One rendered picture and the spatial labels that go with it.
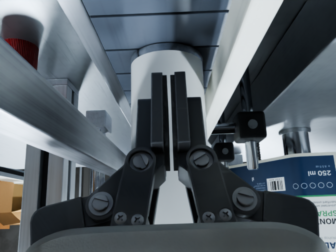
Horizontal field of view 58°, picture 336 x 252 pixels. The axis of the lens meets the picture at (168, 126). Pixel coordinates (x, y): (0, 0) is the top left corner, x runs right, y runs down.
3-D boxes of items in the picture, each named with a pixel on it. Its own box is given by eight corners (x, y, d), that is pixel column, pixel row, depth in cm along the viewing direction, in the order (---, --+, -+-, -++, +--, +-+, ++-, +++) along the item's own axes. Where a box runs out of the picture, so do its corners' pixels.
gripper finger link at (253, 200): (176, 234, 13) (171, 109, 17) (250, 232, 13) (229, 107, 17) (175, 210, 10) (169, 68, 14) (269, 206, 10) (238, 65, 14)
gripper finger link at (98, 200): (98, 237, 13) (110, 112, 17) (172, 234, 13) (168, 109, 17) (77, 213, 10) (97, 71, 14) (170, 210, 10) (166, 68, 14)
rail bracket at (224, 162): (227, 111, 53) (233, 180, 50) (191, 112, 53) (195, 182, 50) (231, 105, 50) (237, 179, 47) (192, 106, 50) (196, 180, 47)
